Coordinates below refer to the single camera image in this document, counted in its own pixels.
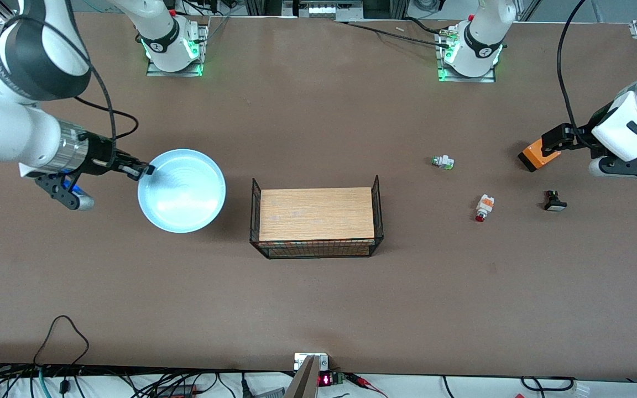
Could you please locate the light blue round plate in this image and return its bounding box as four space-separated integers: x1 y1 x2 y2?
138 149 227 234

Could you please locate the red push button switch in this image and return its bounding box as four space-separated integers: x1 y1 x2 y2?
474 194 496 223

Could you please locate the black power adapter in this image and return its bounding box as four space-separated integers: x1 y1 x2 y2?
155 384 198 398

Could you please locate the white lit equipment unit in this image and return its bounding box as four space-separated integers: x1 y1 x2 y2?
282 0 364 20

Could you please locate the small white box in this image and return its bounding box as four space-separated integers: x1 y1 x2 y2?
294 353 329 370

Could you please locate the red clip lead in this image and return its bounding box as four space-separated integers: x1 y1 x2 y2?
345 373 389 398

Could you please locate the black push button switch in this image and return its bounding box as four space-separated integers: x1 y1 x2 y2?
543 190 568 212

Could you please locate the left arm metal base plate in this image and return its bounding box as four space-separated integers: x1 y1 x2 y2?
436 25 497 83

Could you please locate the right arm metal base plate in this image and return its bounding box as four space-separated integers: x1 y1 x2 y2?
147 17 209 77

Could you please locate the thin black looped cable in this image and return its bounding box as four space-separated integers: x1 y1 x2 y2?
33 315 90 368

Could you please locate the wire rack with wooden shelf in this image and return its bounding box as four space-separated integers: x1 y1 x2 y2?
249 175 384 259

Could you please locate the black cable across table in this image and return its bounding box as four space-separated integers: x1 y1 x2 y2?
345 20 453 48

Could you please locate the black coiled cable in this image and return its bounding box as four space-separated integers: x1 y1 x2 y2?
520 376 577 394

